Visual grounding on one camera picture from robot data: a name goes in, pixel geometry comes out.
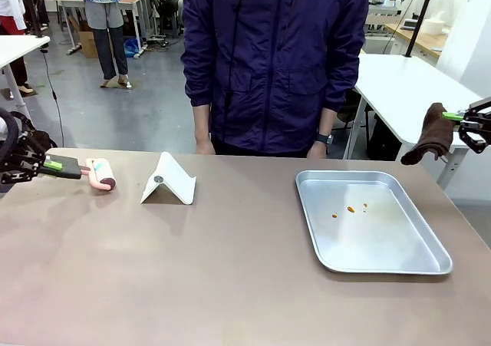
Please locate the black tripod pole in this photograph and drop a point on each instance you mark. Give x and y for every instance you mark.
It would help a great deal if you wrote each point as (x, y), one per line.
(421, 16)

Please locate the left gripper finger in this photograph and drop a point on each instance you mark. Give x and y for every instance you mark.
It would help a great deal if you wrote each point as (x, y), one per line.
(23, 174)
(51, 165)

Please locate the silver metal tray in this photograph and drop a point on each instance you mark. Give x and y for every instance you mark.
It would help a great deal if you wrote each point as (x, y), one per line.
(364, 242)

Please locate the brown towel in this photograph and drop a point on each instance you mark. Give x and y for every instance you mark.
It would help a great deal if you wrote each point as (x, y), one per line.
(431, 135)

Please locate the person in blue patterned shirt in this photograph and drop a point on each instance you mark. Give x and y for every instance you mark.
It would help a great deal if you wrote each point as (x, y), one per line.
(107, 24)

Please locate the person's right hand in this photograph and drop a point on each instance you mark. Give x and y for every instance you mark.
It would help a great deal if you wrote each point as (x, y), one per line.
(205, 147)

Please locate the cardboard box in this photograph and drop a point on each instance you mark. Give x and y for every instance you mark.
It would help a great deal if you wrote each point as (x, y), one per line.
(86, 43)

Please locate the blue paper scrap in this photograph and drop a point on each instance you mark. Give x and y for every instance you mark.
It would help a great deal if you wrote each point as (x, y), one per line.
(99, 165)

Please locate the white table with white legs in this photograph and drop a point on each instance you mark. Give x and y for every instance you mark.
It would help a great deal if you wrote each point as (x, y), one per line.
(403, 85)

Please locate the white folded roller stand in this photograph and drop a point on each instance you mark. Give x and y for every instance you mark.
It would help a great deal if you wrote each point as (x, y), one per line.
(172, 177)

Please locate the person's black trousers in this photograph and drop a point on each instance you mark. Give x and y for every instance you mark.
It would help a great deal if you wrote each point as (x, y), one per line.
(261, 149)

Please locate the person's left forearm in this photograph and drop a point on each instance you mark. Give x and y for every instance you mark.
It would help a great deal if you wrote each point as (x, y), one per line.
(327, 121)

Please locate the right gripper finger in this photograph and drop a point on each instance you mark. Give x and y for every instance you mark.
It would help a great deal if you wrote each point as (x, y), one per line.
(452, 115)
(475, 137)

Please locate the black wristwatch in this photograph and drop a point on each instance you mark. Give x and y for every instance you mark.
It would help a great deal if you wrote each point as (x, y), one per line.
(324, 138)

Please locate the wooden workbench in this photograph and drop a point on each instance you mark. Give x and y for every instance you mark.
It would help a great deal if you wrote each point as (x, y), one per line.
(422, 41)

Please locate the white table with black clamp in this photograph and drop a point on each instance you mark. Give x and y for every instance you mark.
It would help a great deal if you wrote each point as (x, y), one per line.
(19, 47)

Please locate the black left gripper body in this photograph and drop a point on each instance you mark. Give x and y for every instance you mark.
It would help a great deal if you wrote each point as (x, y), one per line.
(5, 161)

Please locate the person in navy jacket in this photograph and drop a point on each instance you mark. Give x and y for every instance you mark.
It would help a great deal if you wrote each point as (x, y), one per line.
(272, 62)

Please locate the blue plastic bag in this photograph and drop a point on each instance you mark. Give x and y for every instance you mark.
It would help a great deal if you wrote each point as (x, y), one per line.
(131, 47)

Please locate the person in white coat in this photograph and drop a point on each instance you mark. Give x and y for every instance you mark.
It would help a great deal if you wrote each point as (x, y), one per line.
(11, 4)

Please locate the person's right forearm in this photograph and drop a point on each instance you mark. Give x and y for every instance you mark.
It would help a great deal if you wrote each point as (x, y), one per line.
(202, 123)

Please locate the person's left hand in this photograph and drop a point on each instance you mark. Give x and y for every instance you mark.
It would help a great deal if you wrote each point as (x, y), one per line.
(316, 151)

